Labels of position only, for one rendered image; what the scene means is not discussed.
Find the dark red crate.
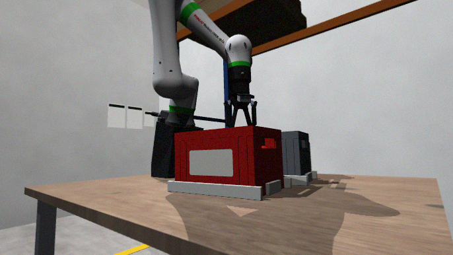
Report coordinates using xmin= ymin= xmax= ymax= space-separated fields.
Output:
xmin=175 ymin=126 xmax=284 ymax=196

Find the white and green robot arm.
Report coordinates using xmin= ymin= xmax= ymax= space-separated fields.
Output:
xmin=148 ymin=0 xmax=252 ymax=128

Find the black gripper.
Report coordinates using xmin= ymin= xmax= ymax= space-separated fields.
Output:
xmin=224 ymin=81 xmax=258 ymax=128

